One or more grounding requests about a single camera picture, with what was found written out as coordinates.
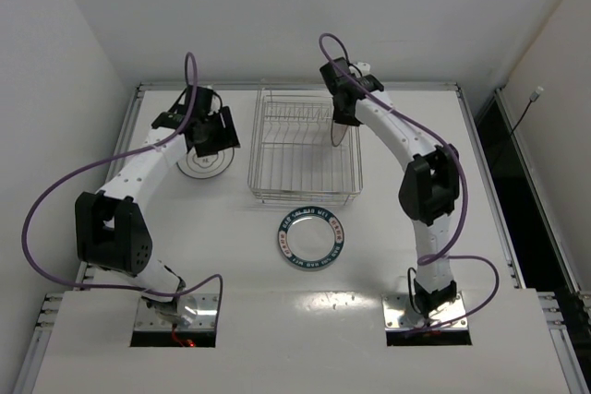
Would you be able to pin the metal base plate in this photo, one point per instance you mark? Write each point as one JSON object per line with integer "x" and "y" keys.
{"x": 187, "y": 313}
{"x": 400, "y": 316}

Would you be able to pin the wire dish rack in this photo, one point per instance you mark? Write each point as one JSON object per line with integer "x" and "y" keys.
{"x": 291, "y": 156}

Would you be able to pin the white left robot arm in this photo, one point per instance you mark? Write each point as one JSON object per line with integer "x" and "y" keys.
{"x": 111, "y": 231}

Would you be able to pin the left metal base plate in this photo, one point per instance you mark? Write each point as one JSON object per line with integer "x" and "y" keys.
{"x": 187, "y": 313}

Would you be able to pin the plate with teal lettered rim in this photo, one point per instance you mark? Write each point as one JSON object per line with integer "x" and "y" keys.
{"x": 310, "y": 238}

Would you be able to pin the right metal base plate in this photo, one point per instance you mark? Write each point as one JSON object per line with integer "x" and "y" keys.
{"x": 400, "y": 316}

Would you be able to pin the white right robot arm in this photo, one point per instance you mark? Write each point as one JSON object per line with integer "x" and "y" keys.
{"x": 431, "y": 181}

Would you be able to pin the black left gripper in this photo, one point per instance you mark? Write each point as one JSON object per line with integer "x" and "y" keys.
{"x": 216, "y": 138}

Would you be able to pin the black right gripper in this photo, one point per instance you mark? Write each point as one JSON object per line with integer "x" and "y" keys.
{"x": 344, "y": 115}

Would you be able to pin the white plate with green rings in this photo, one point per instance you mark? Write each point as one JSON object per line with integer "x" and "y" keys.
{"x": 206, "y": 167}

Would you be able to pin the white plate with orange sunburst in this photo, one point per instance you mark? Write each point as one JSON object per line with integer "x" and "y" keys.
{"x": 338, "y": 133}

